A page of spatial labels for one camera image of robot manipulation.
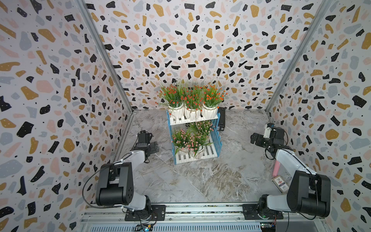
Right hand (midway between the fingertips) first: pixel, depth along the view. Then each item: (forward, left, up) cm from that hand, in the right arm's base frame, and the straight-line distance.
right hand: (259, 137), depth 91 cm
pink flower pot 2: (-1, +37, +5) cm, 38 cm away
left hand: (-5, +70, -5) cm, 71 cm away
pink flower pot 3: (-4, +35, -6) cm, 36 cm away
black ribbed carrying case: (+30, +20, -7) cm, 36 cm away
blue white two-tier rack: (+11, +25, -14) cm, 31 cm away
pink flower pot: (-7, +48, +5) cm, 49 cm away
